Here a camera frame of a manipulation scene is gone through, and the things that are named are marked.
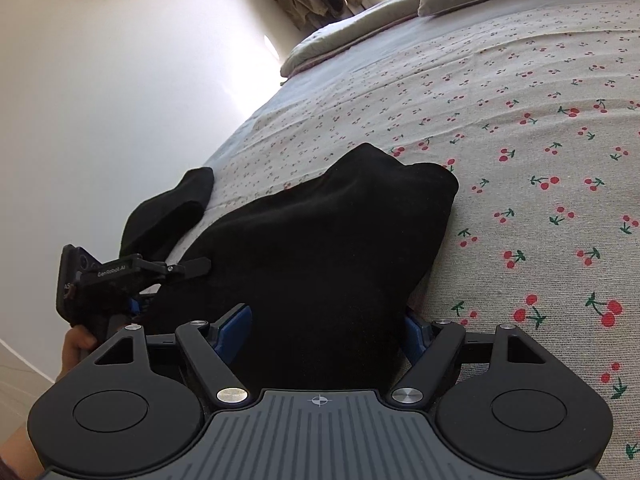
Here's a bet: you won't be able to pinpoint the black folded garment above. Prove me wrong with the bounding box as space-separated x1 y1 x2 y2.
119 166 216 262

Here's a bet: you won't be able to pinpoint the person's left forearm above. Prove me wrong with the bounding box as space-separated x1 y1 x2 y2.
0 422 49 480

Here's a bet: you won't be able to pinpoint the person's left hand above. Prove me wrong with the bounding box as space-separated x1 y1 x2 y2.
55 326 99 380

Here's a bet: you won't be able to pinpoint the black pants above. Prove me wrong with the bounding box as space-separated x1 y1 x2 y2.
145 142 461 394

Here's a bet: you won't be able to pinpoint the cherry print bed cloth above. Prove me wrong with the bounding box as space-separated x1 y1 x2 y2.
210 0 640 476

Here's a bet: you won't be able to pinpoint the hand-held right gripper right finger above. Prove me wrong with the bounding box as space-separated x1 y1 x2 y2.
390 310 549 406

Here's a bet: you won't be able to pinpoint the grey folded quilt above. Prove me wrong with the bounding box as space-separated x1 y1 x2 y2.
279 0 426 79

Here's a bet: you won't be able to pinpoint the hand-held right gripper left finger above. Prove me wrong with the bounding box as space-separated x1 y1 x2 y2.
92 302 251 406

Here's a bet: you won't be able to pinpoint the bed with grey sheet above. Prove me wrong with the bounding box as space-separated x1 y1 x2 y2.
205 0 640 476

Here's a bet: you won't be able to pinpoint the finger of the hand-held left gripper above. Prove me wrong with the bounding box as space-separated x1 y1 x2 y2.
165 257 212 277
126 287 160 319

